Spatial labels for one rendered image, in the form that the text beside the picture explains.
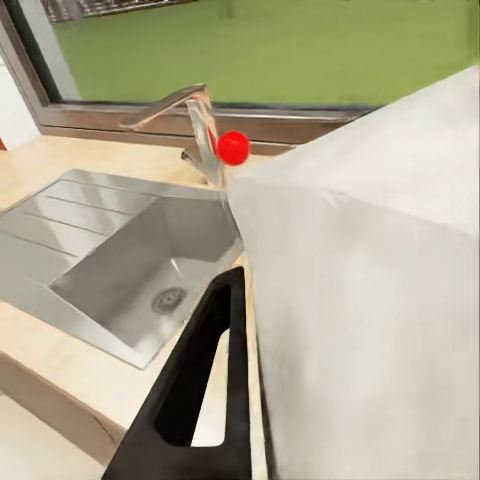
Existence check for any paper coffee filter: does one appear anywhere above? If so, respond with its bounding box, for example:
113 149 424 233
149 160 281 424
225 64 480 480

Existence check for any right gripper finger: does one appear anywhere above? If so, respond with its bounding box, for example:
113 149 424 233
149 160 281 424
101 266 252 480

